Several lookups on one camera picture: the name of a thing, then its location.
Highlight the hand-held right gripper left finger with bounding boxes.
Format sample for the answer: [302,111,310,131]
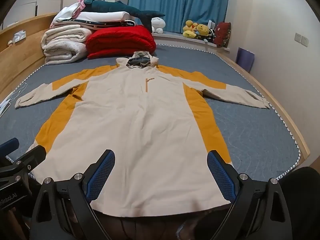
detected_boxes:
[29,149,116,240]

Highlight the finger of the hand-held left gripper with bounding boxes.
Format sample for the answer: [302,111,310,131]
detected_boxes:
[0,137,20,156]
[12,146,47,175]

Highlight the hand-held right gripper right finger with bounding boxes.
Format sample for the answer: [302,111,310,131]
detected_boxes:
[207,150,293,240]

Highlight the beige and orange hooded jacket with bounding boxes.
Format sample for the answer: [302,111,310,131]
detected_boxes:
[14,51,271,218]

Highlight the pink and white folded clothes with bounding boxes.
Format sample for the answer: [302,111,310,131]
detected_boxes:
[50,0,87,28]

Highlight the grey quilted mattress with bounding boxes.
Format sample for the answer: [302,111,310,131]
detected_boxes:
[0,44,300,180]

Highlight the person's dark pants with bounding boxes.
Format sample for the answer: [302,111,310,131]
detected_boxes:
[70,166,320,240]

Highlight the tissue box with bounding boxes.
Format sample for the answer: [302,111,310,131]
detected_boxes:
[12,31,27,42]

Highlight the white fluffy folded blanket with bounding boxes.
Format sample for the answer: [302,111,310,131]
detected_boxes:
[41,26,93,65]

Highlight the red folded blanket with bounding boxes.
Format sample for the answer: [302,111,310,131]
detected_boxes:
[86,26,157,60]

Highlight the black and white striped plush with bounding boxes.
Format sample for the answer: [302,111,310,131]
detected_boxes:
[202,29,217,43]

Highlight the dark red cushion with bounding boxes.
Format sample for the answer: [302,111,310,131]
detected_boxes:
[215,22,232,48]

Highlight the white window ledge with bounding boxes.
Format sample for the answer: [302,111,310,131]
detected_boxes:
[152,31,230,53]

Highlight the yellow bear plush toy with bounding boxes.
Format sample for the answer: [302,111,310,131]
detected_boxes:
[195,24,210,37]

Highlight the dark folded cloth white trim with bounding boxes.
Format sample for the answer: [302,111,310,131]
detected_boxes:
[75,19,137,28]

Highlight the yellow duck plush toy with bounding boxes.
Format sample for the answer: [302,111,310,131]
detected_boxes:
[184,20,197,32]

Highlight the white plush toy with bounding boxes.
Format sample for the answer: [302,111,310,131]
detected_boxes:
[151,17,167,34]

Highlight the dark teal shark plush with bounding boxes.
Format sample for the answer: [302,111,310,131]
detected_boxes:
[84,0,166,33]

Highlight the blue curtain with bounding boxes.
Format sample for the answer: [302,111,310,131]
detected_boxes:
[128,0,231,34]

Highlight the white cable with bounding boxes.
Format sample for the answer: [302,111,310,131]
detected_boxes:
[10,82,28,101]

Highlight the wooden bed frame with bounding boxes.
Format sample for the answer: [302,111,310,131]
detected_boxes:
[0,12,311,168]

